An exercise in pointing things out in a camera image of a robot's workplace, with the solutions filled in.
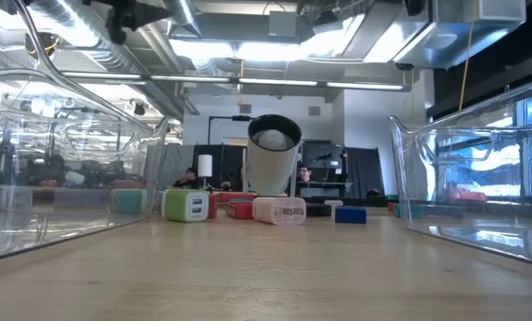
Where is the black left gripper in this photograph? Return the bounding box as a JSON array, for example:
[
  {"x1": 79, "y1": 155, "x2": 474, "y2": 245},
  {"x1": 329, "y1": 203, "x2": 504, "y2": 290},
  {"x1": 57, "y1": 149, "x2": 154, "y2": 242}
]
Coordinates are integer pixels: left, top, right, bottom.
[{"x1": 104, "y1": 2, "x2": 171, "y2": 45}]

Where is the small teal plug charger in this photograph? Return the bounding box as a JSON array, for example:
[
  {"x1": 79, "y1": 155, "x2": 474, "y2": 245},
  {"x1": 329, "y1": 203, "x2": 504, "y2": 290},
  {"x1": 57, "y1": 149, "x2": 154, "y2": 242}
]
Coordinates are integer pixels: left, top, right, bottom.
[{"x1": 109, "y1": 188, "x2": 149, "y2": 215}]

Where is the small purple plug charger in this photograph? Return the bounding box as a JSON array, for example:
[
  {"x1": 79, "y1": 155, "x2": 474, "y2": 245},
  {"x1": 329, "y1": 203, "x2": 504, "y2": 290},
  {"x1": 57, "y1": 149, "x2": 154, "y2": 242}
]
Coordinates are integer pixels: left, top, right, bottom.
[{"x1": 0, "y1": 185, "x2": 35, "y2": 211}]

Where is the black box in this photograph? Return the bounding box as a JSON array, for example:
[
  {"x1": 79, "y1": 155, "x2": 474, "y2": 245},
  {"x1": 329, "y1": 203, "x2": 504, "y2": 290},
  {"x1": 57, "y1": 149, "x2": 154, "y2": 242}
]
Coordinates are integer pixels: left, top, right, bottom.
[{"x1": 305, "y1": 202, "x2": 333, "y2": 218}]

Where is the blue box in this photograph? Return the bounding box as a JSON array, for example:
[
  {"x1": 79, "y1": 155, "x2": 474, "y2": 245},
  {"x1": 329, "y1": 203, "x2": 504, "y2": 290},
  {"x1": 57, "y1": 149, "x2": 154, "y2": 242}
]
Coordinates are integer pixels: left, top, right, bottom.
[{"x1": 334, "y1": 205, "x2": 368, "y2": 225}]

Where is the teal picture card box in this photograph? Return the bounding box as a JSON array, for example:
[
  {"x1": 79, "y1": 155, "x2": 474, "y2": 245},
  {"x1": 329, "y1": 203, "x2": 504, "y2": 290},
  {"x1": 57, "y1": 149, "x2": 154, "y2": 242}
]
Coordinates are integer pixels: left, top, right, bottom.
[{"x1": 393, "y1": 203, "x2": 427, "y2": 219}]

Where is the red picture card box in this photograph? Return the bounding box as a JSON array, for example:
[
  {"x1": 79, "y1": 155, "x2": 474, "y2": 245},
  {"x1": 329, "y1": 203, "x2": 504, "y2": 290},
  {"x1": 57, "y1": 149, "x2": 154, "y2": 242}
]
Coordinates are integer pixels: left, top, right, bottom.
[
  {"x1": 225, "y1": 202, "x2": 254, "y2": 220},
  {"x1": 446, "y1": 185, "x2": 488, "y2": 202}
]

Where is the bright ceiling light panel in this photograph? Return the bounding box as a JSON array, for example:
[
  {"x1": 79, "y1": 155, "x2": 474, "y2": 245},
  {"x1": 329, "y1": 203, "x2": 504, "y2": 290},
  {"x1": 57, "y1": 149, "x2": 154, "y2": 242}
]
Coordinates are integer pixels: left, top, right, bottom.
[{"x1": 169, "y1": 37, "x2": 364, "y2": 63}]

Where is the black boom stand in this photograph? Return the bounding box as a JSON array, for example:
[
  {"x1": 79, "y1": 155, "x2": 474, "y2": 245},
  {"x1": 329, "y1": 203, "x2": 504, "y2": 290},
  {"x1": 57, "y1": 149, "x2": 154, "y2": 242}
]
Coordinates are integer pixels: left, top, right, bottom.
[{"x1": 207, "y1": 114, "x2": 254, "y2": 146}]

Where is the grey ceiling box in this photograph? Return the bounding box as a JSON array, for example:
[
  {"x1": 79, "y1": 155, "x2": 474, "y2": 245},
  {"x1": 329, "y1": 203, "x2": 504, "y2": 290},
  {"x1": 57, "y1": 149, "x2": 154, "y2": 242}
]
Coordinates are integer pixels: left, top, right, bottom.
[{"x1": 267, "y1": 10, "x2": 299, "y2": 39}]

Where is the long ceiling light strip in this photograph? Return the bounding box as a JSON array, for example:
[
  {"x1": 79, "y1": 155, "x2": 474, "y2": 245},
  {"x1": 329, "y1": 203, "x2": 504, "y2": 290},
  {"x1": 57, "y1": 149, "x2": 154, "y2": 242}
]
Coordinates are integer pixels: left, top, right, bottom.
[{"x1": 62, "y1": 70, "x2": 412, "y2": 93}]

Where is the grey partition panel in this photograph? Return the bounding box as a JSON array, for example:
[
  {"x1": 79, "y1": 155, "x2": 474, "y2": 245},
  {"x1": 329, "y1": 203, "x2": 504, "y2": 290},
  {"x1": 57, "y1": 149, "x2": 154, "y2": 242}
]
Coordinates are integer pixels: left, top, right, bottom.
[{"x1": 151, "y1": 143, "x2": 196, "y2": 191}]

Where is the white table lamp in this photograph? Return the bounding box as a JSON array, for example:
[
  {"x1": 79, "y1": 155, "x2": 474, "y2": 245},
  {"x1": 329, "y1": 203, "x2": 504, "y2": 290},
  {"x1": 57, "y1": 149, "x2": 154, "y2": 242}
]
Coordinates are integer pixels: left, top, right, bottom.
[{"x1": 197, "y1": 153, "x2": 214, "y2": 189}]

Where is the black curtain panel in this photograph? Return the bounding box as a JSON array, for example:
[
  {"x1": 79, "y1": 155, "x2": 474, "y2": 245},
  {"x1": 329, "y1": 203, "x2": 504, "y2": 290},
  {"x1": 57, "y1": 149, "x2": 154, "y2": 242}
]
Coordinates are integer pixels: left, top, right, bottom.
[{"x1": 192, "y1": 143, "x2": 249, "y2": 191}]

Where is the person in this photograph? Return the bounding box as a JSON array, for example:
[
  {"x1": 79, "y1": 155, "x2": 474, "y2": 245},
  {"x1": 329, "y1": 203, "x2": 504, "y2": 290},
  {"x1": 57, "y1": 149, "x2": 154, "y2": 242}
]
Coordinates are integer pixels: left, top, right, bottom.
[
  {"x1": 172, "y1": 167, "x2": 201, "y2": 189},
  {"x1": 297, "y1": 164, "x2": 315, "y2": 184}
]

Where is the white cylindrical cup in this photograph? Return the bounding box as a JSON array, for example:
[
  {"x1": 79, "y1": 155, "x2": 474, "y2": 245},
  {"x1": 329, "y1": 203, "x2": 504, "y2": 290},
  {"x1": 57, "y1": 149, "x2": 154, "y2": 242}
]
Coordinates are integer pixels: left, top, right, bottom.
[{"x1": 241, "y1": 113, "x2": 303, "y2": 198}]

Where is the clear plastic bin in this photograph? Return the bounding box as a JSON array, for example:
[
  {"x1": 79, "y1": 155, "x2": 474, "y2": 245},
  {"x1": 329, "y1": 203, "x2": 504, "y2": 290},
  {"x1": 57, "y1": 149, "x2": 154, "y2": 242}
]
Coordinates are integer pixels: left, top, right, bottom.
[
  {"x1": 388, "y1": 73, "x2": 532, "y2": 270},
  {"x1": 0, "y1": 0, "x2": 171, "y2": 265}
]

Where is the black monitor equipment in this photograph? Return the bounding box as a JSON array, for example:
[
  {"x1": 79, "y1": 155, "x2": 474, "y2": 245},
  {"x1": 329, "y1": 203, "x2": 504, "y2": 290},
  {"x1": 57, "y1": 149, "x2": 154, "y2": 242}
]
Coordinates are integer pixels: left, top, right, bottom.
[{"x1": 300, "y1": 140, "x2": 345, "y2": 183}]

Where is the background desk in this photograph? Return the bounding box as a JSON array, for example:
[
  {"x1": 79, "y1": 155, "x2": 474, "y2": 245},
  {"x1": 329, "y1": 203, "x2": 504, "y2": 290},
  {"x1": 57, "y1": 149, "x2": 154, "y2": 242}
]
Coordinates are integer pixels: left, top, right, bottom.
[{"x1": 299, "y1": 180, "x2": 352, "y2": 200}]

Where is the black curtain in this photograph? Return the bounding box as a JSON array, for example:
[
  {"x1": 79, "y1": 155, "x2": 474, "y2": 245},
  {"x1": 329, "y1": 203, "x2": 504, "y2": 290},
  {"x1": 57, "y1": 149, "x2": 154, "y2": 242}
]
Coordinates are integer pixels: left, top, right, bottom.
[{"x1": 343, "y1": 146, "x2": 385, "y2": 197}]

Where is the black ceiling device yellow cable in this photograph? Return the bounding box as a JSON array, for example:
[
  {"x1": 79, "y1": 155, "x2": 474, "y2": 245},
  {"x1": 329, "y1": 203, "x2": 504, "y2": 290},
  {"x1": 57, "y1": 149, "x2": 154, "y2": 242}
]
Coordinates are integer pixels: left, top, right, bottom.
[{"x1": 24, "y1": 30, "x2": 61, "y2": 62}]

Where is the green usb wall charger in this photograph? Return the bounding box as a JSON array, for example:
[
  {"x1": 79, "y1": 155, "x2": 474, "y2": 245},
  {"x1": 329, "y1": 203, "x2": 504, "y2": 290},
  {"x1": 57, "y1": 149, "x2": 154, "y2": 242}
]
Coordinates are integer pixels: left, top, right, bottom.
[{"x1": 160, "y1": 188, "x2": 211, "y2": 224}]

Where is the pink wall charger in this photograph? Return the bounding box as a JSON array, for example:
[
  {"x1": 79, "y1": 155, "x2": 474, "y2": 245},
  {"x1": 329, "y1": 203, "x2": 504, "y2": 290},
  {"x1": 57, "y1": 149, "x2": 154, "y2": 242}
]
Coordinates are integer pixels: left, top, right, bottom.
[{"x1": 251, "y1": 196, "x2": 307, "y2": 226}]

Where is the yellow hanging cord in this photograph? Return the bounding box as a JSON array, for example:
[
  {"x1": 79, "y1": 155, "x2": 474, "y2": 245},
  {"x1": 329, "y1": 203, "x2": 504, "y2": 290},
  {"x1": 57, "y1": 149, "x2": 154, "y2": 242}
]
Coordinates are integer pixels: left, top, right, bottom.
[{"x1": 457, "y1": 0, "x2": 477, "y2": 112}]

